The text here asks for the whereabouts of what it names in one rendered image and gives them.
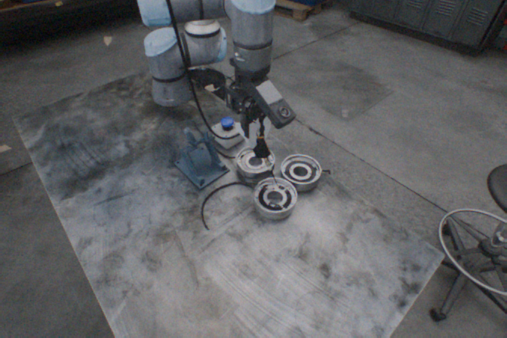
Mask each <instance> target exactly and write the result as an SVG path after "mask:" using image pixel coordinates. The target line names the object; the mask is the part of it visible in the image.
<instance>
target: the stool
mask: <svg viewBox="0 0 507 338"><path fill-rule="evenodd" d="M487 188H488V190H489V192H490V195H491V197H492V198H493V200H494V201H495V202H496V204H497V205H498V206H499V207H500V208H501V209H502V210H503V211H504V212H505V213H506V214H507V164H503V165H500V166H498V167H495V168H494V169H493V170H492V171H491V172H490V173H489V175H488V177H487ZM459 212H475V213H479V214H484V215H487V216H489V217H492V218H494V219H496V220H499V224H498V226H497V227H496V230H495V232H494V233H493V235H492V236H491V237H490V238H483V239H481V238H480V237H479V236H478V235H476V234H475V233H474V232H473V231H472V230H471V229H470V228H469V227H468V226H466V225H465V224H464V223H463V222H462V221H460V220H459V219H458V218H457V217H456V216H454V215H453V214H455V213H459ZM449 216H450V217H451V218H452V219H453V220H455V221H456V222H457V223H458V224H459V225H460V226H461V227H463V228H464V230H466V231H467V232H468V233H469V234H470V235H471V236H472V237H474V238H475V239H476V240H477V241H478V242H479V243H478V247H477V248H470V249H465V247H464V245H463V243H462V240H461V238H460V236H459V234H458V232H457V230H456V227H455V225H454V224H453V221H452V220H451V219H447V218H448V217H449ZM446 219H447V224H444V225H443V223H444V221H445V220H446ZM505 224H506V225H507V220H504V219H503V218H501V217H498V216H497V215H494V214H491V213H489V212H486V211H483V210H478V209H472V208H459V209H456V210H452V211H449V212H448V213H446V214H445V215H443V217H442V218H441V219H440V222H439V224H438V240H439V242H440V245H441V247H442V249H443V251H444V253H445V254H446V255H445V257H444V258H443V260H442V261H441V264H442V265H444V266H447V267H449V268H451V269H453V270H455V271H456V273H457V274H458V275H457V277H456V279H455V281H454V283H453V285H452V287H451V289H450V291H449V293H448V295H447V297H446V299H445V301H444V303H443V305H442V307H436V308H433V309H431V310H430V312H431V314H432V316H433V317H434V319H435V320H436V321H441V320H444V319H445V318H447V316H446V315H447V314H448V313H449V311H450V310H451V308H452V306H453V304H454V303H455V302H456V299H457V298H458V296H459V295H460V293H461V291H462V289H463V288H464V286H465V284H466V282H467V281H468V280H470V281H471V282H472V283H473V284H474V285H475V286H476V287H477V288H479V289H480V290H481V291H482V292H483V293H484V294H485V295H486V296H487V297H488V298H489V299H491V300H492V301H493V302H494V303H495V304H496V305H497V306H498V307H499V308H500V309H501V310H502V311H503V312H504V313H506V314H507V302H506V301H505V300H504V299H503V298H502V297H501V296H504V297H507V280H506V279H505V276H504V274H503V273H507V260H499V258H497V257H499V256H500V255H501V256H504V257H507V253H506V252H503V249H502V248H503V247H504V246H505V245H506V244H507V227H506V228H505V229H504V230H502V229H503V227H504V225H505ZM442 226H443V227H442ZM442 229H443V233H444V234H445V235H450V237H451V241H452V243H453V248H454V251H448V250H447V248H446V246H445V244H444V240H443V237H442ZM468 254H472V255H471V256H470V257H469V256H468ZM454 256H456V258H457V260H456V259H454V258H452V257H454ZM489 259H491V261H488V260H489ZM493 270H496V272H497V274H498V276H499V279H500V281H501V283H502V286H503V288H504V290H505V292H504V291H501V290H497V289H495V288H493V287H492V286H491V285H490V284H489V283H488V282H487V281H486V280H485V279H484V278H483V277H482V276H481V275H480V273H481V272H489V271H493ZM500 295H501V296H500Z"/></svg>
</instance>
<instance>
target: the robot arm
mask: <svg viewBox="0 0 507 338"><path fill-rule="evenodd" d="M137 2H138V5H139V8H140V13H141V17H142V19H143V22H144V23H145V24H146V25H147V26H169V25H171V24H172V22H171V17H170V14H169V10H168V8H167V2H166V0H137ZM171 6H172V8H173V12H174V17H175V20H176V23H186V25H185V32H179V35H180V41H181V43H182V46H183V52H184V54H185V58H186V62H187V66H188V68H190V67H195V66H203V65H207V64H215V63H218V62H221V61H223V60H224V58H225V56H226V49H227V43H226V34H225V31H224V29H223V28H222V27H220V24H219V23H218V22H217V21H216V20H215V19H217V18H223V17H228V18H229V19H230V20H231V21H232V41H233V54H234V57H232V58H230V59H229V62H230V65H231V66H234V67H235V80H234V81H232V82H231V84H230V85H227V86H225V91H226V106H227V107H228V108H229V109H231V110H232V111H233V112H234V113H236V114H237V115H239V114H242V117H241V120H240V123H236V124H235V128H236V130H237V131H238V132H239V133H240V134H241V135H242V136H243V138H245V140H246V142H247V145H249V147H250V148H252V149H253V148H254V147H255V146H256V145H257V142H256V140H257V136H256V132H257V128H259V129H260V137H265V138H266V137H267V134H268V132H269V130H270V127H271V125H272V124H273V125H274V127H275V128H276V129H281V128H283V127H285V126H287V125H288V124H290V123H291V122H292V121H293V120H294V119H295V118H296V116H297V115H296V113H295V112H294V111H293V110H292V109H291V107H290V106H289V105H288V103H287V102H286V100H285V99H284V98H283V97H282V95H281V94H280V93H279V91H278V90H277V89H276V87H275V86H274V85H273V83H272V82H271V81H270V80H269V78H268V77H267V74H268V73H269V72H270V69H271V62H272V44H273V40H272V39H273V25H274V10H275V0H171ZM144 45H145V49H146V56H147V58H148V61H149V67H150V69H151V73H152V78H153V82H152V98H153V100H154V101H155V102H156V103H157V104H158V105H161V106H179V105H182V104H184V103H187V102H188V101H190V100H191V99H192V98H193V94H192V90H191V88H190V85H189V81H188V78H187V75H186V71H185V68H184V65H183V60H182V57H181V54H180V49H179V47H178V44H177V39H176V36H175V33H174V28H169V27H168V28H162V29H157V30H155V31H153V32H151V33H149V34H148V35H147V36H146V38H145V40H144ZM233 85H234V86H233ZM231 86H232V87H231ZM228 95H230V103H228Z"/></svg>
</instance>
